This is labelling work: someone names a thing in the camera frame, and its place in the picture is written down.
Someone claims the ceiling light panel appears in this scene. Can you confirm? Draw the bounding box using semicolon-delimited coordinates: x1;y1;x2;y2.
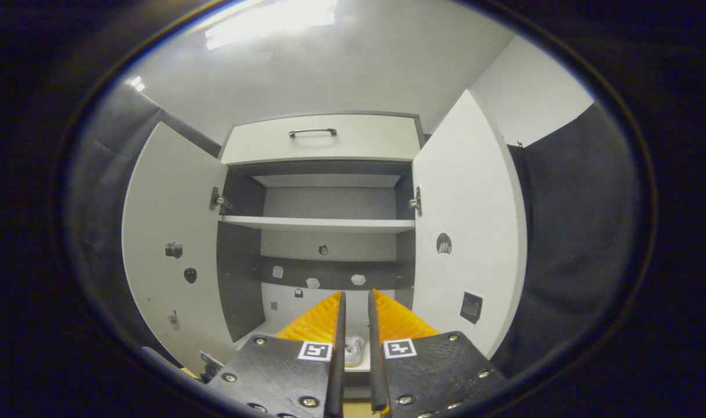
205;0;337;50

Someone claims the white shoe cabinet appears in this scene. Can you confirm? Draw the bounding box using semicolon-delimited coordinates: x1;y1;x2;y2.
217;111;426;372

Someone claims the white door with camera sticker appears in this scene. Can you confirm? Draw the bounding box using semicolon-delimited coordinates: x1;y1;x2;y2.
122;122;237;375

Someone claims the white door with headphones sticker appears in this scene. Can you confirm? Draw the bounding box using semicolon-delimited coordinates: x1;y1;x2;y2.
411;89;528;359

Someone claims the white shoe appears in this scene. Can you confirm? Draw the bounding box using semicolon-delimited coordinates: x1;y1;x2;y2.
345;334;366;367

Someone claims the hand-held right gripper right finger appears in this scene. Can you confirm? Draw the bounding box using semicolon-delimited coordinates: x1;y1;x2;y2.
368;289;507;418

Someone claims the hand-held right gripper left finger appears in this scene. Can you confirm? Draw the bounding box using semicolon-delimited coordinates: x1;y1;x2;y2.
205;290;347;418

